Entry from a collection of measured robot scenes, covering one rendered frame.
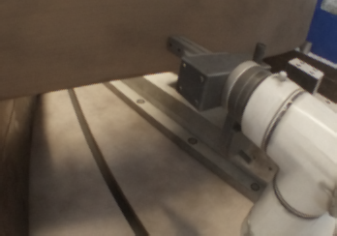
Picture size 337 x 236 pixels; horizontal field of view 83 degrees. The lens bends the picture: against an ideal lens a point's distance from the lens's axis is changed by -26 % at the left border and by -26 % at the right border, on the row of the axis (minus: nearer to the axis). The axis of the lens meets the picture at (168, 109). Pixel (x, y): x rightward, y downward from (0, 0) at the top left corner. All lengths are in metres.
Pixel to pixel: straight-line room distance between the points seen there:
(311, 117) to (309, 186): 0.07
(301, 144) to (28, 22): 0.35
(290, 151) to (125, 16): 0.28
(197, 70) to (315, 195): 0.19
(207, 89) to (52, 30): 0.22
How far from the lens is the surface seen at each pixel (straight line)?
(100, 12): 0.35
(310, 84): 0.80
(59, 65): 0.36
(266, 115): 0.25
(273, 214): 0.29
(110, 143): 1.07
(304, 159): 0.23
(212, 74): 0.27
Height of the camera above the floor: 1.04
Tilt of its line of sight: 34 degrees down
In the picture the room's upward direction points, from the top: 10 degrees clockwise
